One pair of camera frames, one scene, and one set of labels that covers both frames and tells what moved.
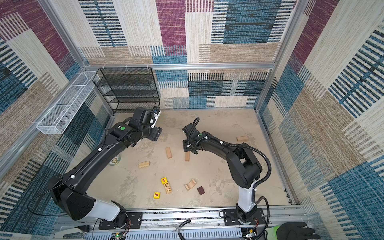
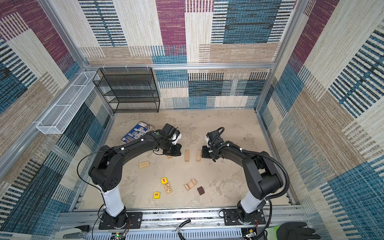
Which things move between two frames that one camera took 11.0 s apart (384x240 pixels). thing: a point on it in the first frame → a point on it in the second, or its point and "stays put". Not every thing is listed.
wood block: x=242 y=138 → x=198 y=155
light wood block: x=144 y=164 stays put
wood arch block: x=189 y=185 stays put
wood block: x=187 y=156 stays put
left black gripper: x=156 y=134 → x=177 y=151
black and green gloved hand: x=293 y=230 stays put
